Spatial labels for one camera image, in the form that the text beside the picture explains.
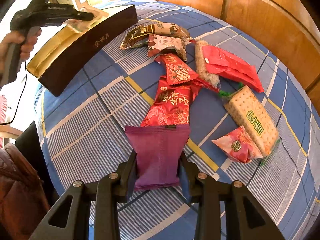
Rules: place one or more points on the dark brown black snack bag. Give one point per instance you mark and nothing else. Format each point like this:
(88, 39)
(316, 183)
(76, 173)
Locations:
(138, 36)

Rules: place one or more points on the pink small snack packet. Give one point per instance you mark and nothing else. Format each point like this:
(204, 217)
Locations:
(238, 146)

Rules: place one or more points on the white red patterned snack packet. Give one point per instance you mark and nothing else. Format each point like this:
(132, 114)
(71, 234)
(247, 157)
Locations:
(164, 44)

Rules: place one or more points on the person's left hand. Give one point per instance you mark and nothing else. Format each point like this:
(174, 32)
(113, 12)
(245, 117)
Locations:
(16, 37)

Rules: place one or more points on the brown leather chair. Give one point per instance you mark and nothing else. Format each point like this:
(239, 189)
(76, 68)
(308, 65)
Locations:
(27, 192)

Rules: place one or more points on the purple snack packet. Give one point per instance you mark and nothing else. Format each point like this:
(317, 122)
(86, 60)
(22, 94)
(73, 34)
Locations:
(158, 150)

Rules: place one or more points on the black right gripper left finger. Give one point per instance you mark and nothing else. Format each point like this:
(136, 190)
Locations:
(69, 216)

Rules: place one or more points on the small red gold snack packet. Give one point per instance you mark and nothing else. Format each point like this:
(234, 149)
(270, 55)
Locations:
(177, 71)

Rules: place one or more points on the large red floral snack packet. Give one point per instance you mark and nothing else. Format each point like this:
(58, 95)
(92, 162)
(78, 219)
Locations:
(172, 102)

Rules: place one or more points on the gold interior snack box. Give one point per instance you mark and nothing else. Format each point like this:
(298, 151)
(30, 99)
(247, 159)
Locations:
(65, 54)

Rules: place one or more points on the white yellow cartoon snack bag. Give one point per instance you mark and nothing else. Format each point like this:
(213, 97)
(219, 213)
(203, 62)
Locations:
(81, 26)

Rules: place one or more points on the wooden panelled wardrobe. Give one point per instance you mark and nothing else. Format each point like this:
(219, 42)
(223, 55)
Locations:
(289, 28)

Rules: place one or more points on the plain red snack bag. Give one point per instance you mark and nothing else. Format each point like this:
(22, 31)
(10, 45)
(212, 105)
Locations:
(232, 67)

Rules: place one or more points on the yellow cracker pack green label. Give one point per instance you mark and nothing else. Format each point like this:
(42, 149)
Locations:
(246, 110)

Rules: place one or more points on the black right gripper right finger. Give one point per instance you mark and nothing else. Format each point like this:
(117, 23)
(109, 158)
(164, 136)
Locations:
(245, 216)

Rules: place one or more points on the clear rice cracker roll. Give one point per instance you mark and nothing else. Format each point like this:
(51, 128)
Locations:
(201, 65)

